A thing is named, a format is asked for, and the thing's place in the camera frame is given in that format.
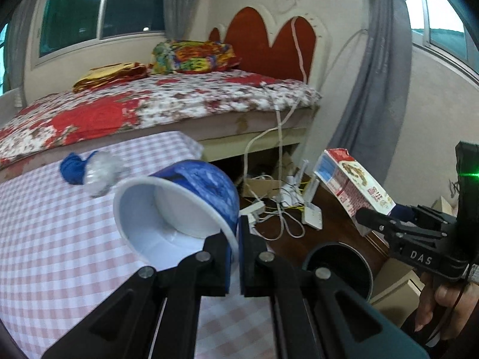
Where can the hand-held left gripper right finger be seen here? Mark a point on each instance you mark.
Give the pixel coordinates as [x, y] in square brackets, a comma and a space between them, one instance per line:
[249, 258]

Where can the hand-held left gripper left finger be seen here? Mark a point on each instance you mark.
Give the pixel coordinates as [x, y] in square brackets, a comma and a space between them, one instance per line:
[220, 265]

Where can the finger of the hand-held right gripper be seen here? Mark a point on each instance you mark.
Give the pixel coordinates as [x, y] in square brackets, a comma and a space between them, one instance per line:
[406, 213]
[378, 220]

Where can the red and white carton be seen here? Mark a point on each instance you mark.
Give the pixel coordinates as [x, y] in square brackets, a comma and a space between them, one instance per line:
[355, 183]

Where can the black round trash bin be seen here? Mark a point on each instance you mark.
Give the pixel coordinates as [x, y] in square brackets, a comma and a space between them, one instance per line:
[336, 265]

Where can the blue paper bowl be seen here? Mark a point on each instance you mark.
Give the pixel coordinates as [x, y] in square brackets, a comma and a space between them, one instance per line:
[202, 179]

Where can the person's right hand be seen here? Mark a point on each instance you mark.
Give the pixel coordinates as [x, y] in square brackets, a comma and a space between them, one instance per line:
[445, 295]

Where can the white power strip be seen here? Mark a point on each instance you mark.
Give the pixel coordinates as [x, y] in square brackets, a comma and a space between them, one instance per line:
[252, 209]

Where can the brown wooden side table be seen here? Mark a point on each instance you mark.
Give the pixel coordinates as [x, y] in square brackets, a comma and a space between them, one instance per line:
[329, 228]

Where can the cream cardboard box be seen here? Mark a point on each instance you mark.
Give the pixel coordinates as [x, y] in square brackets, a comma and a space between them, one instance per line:
[396, 288]

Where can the white router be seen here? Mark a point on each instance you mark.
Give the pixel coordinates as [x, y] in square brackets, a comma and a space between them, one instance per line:
[312, 215]

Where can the cardboard piece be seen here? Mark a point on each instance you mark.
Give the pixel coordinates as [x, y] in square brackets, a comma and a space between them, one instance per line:
[262, 185]

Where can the clear plastic bag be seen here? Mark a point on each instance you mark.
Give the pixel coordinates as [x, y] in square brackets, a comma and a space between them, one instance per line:
[101, 174]

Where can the long grey curtain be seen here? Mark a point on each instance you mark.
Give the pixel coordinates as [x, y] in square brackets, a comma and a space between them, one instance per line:
[378, 63]

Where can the pink checked tablecloth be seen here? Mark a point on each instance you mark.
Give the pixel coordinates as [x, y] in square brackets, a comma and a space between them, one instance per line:
[56, 250]

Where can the blue cloth ball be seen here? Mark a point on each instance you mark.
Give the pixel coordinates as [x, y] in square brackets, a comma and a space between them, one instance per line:
[73, 166]

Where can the bed with floral cover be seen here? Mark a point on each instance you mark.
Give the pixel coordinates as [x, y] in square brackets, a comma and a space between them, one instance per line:
[112, 108]

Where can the corner window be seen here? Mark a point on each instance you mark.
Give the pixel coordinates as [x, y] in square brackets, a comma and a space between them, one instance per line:
[445, 26]

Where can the red heart-shaped headboard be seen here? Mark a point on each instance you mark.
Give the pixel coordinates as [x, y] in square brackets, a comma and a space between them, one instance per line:
[262, 45]

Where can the colourful patterned pillow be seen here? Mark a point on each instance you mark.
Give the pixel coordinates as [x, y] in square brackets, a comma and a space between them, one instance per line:
[187, 56]

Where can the folded red yellow blanket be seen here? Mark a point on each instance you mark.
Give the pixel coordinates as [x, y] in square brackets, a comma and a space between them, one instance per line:
[112, 74]

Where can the large sliding window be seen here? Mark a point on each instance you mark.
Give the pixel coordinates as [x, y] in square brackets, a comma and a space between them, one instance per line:
[75, 15]

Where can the cream bed frame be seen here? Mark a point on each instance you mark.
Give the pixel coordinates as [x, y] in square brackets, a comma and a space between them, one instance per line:
[239, 146]

